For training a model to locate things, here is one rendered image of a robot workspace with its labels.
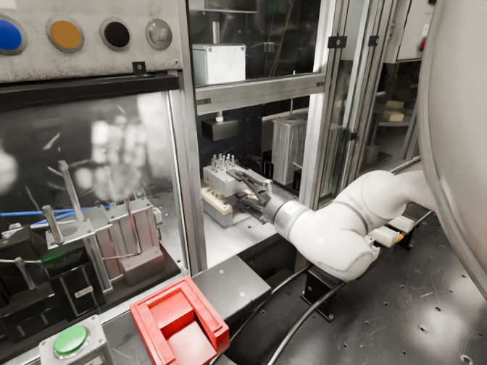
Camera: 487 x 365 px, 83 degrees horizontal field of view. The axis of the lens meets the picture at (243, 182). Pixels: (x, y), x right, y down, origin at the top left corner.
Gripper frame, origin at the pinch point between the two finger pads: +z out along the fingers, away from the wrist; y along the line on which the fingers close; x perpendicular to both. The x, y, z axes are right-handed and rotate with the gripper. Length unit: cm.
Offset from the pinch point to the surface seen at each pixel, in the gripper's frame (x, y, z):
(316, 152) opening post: -18.7, 9.5, -12.9
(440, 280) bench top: -52, -34, -47
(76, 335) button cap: 46, 1, -24
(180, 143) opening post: 22.0, 21.3, -12.9
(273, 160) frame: -24.8, -3.1, 10.1
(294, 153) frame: -28.5, 0.9, 3.4
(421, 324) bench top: -30, -34, -50
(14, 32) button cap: 41, 39, -15
